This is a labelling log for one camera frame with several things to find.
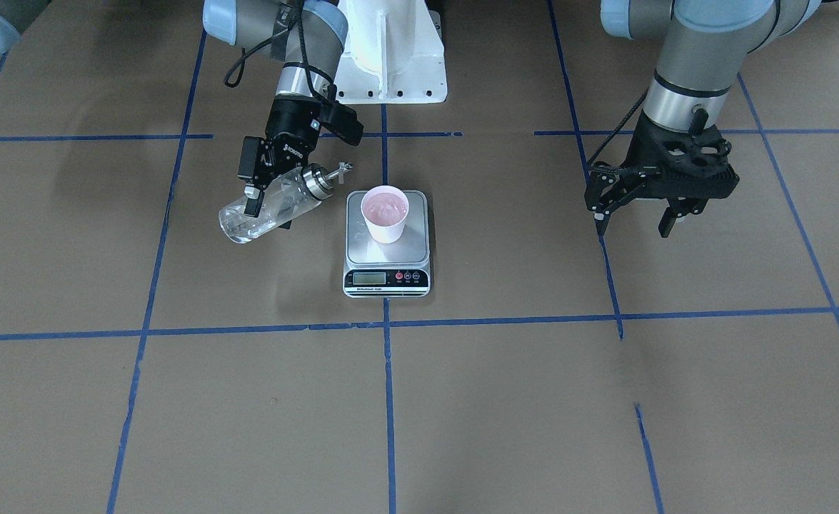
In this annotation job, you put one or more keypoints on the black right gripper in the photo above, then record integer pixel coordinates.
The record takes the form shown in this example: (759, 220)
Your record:
(290, 127)

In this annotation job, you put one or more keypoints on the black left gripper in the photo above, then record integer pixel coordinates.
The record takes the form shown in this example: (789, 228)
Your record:
(640, 153)

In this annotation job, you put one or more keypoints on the glass sauce bottle metal cap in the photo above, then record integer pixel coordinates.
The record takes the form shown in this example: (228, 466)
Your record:
(290, 196)

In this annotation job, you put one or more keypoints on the pink paper cup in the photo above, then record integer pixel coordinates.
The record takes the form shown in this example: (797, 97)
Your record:
(385, 210)

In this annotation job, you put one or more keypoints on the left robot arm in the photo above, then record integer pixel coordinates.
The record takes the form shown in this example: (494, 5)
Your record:
(704, 45)

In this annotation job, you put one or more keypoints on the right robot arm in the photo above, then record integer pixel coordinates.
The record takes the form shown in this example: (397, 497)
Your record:
(92, 103)

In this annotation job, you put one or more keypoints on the digital kitchen scale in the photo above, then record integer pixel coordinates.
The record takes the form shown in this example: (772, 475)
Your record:
(398, 269)

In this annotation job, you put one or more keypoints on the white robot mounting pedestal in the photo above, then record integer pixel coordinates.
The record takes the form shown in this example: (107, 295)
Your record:
(394, 54)

